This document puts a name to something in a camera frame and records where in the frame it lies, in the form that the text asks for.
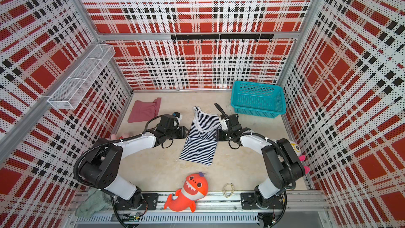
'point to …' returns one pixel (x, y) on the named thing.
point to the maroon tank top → (142, 110)
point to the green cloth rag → (95, 201)
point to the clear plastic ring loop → (233, 189)
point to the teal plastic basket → (258, 99)
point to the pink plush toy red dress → (113, 136)
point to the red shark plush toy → (195, 187)
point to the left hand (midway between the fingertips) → (189, 131)
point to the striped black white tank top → (202, 140)
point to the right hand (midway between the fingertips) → (218, 135)
